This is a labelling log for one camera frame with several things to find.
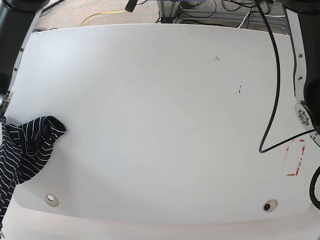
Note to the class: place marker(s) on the black white striped T-shirt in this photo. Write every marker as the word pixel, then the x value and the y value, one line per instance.
pixel 24 151

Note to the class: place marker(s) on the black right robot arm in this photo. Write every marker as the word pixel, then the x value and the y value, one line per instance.
pixel 17 21

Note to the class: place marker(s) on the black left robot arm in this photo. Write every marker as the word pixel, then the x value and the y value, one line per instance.
pixel 303 20

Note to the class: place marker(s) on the red tape rectangle marking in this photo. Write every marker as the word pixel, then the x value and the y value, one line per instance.
pixel 293 157

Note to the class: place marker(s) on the aluminium frame stand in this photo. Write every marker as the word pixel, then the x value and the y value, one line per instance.
pixel 168 10

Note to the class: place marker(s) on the left table cable grommet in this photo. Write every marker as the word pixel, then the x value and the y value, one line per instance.
pixel 51 200

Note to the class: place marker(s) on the table cable grommet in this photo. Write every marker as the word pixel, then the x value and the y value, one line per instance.
pixel 270 205
pixel 51 200

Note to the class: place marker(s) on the right table cable grommet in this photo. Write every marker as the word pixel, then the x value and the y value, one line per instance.
pixel 270 205

